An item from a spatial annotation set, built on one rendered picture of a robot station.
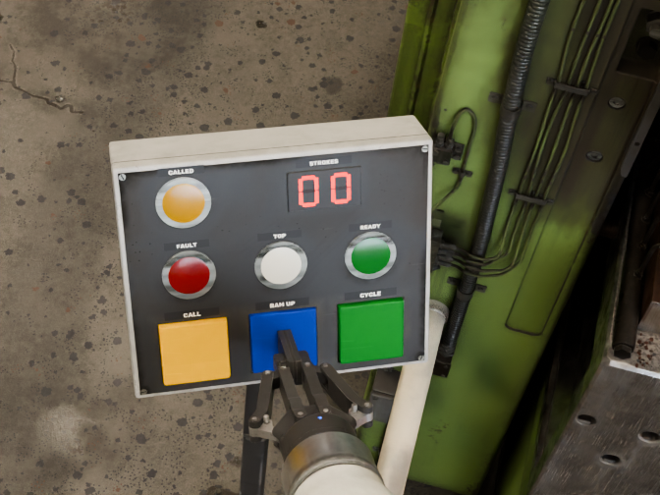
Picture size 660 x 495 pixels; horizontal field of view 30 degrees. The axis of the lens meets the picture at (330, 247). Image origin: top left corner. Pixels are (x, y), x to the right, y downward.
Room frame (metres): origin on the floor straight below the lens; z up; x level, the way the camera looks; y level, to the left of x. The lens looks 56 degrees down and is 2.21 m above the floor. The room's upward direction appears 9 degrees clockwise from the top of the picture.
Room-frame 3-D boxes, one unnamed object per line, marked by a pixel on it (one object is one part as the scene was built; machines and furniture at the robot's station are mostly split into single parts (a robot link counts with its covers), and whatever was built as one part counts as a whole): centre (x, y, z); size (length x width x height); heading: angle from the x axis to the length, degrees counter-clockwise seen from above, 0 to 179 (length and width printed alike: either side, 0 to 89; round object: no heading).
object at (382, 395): (0.99, -0.15, 0.36); 0.09 x 0.07 x 0.12; 83
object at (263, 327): (0.70, 0.04, 1.00); 0.07 x 0.05 x 0.07; 108
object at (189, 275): (0.71, 0.15, 1.09); 0.05 x 0.03 x 0.04; 83
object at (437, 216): (0.99, -0.14, 0.80); 0.06 x 0.03 x 0.14; 83
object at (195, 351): (0.66, 0.13, 1.01); 0.07 x 0.05 x 0.07; 108
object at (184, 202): (0.75, 0.16, 1.16); 0.05 x 0.03 x 0.04; 83
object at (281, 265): (0.74, 0.05, 1.09); 0.05 x 0.03 x 0.04; 83
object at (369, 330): (0.72, -0.06, 1.01); 0.07 x 0.05 x 0.07; 108
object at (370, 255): (0.77, -0.05, 1.09); 0.05 x 0.03 x 0.04; 83
